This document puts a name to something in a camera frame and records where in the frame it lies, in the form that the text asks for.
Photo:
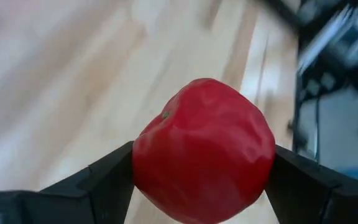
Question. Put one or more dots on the red toy apple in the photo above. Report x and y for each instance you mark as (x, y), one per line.
(204, 149)

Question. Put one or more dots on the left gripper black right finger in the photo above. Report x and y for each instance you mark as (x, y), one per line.
(322, 202)

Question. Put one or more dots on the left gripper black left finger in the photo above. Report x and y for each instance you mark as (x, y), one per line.
(57, 202)

